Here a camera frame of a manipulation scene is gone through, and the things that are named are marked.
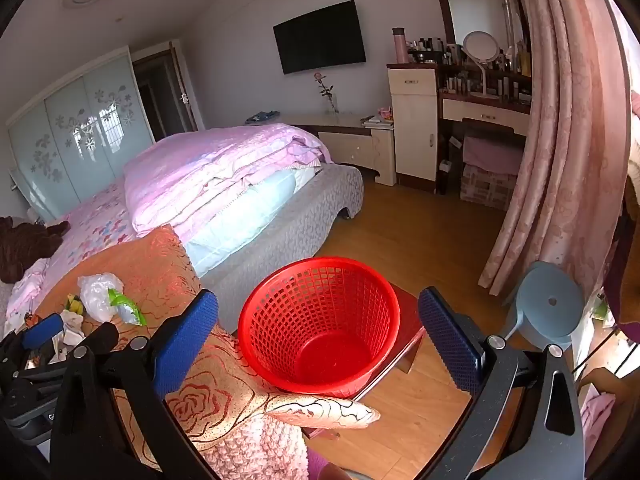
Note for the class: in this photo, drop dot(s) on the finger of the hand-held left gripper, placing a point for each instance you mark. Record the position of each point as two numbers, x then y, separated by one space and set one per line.
42 332
100 336

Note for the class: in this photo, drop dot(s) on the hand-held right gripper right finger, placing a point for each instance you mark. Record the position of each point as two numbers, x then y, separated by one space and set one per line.
450 345

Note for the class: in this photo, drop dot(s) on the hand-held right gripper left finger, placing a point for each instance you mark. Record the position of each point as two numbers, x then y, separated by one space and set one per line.
185 345

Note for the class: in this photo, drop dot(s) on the white tissue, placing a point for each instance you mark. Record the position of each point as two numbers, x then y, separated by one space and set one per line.
70 322

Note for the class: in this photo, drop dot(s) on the green white plastic packet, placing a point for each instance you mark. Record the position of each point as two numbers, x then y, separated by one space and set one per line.
125 307

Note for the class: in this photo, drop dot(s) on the white plastic bag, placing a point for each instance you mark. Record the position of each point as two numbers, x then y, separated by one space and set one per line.
95 292

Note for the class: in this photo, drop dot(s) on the red plastic mesh basket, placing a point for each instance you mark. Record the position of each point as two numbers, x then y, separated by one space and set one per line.
280 310

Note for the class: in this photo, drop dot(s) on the pink ruffled cloth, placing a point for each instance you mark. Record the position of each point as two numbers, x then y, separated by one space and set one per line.
25 290

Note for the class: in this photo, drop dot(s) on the red low stool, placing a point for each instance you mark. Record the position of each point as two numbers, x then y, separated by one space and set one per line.
407 320

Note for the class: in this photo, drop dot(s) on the brown plush toy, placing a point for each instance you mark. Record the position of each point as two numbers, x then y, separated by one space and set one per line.
25 245

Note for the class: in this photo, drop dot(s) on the light blue plastic stool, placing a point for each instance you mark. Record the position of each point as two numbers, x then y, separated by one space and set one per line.
545 300

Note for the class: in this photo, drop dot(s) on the pink floral bedsheet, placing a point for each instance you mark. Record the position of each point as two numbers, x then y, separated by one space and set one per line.
95 230

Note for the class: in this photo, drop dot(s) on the pink knitted cloth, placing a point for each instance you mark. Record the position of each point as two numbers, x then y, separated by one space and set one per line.
260 450

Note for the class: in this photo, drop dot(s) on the light blue folded quilt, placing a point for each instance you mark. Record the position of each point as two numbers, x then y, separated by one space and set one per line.
240 225

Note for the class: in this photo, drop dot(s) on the patterned storage box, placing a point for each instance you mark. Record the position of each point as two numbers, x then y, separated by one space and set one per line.
485 187

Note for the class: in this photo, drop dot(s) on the grey upholstered bed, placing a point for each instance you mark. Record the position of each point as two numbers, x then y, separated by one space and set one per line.
300 225

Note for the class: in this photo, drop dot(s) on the person's purple clothing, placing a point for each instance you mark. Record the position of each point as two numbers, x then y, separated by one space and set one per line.
325 467

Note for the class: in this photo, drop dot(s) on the pink folded quilt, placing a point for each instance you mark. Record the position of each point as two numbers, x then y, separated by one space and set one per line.
215 170

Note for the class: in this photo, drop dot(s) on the pink cushioned vanity stool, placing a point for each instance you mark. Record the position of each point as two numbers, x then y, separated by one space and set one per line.
492 155

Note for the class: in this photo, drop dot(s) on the glass door floral wardrobe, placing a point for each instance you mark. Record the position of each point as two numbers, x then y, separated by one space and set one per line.
75 135

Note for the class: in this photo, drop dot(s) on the cream tall cabinet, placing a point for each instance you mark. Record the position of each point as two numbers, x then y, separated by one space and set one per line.
415 130

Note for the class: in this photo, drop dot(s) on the cream low cabinet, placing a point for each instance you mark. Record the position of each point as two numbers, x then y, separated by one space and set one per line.
350 147

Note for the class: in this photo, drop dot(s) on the brown cream dressing table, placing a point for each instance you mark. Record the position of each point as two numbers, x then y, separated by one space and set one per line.
480 115

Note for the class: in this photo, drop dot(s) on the pink patterned curtain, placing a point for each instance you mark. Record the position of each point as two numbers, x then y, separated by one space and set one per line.
560 135

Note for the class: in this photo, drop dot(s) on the pink items on cabinet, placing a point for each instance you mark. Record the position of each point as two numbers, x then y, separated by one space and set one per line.
380 117

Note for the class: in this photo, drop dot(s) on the brown wooden door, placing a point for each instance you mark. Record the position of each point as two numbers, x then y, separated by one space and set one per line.
170 95

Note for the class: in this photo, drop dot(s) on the rose in glass vase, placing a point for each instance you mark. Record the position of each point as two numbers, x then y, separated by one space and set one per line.
331 106

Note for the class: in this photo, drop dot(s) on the row of cosmetic bottles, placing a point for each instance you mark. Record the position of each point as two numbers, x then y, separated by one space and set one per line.
425 51

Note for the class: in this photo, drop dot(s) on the round white makeup mirror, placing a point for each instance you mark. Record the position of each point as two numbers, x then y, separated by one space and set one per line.
480 47

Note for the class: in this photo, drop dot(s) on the pink thermos bottle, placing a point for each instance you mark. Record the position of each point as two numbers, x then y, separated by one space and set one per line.
400 47

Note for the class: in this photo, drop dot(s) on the brown framed vanity mirror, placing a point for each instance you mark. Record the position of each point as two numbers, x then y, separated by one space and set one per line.
475 5

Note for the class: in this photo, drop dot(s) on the black wall television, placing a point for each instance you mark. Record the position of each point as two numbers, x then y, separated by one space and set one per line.
320 37

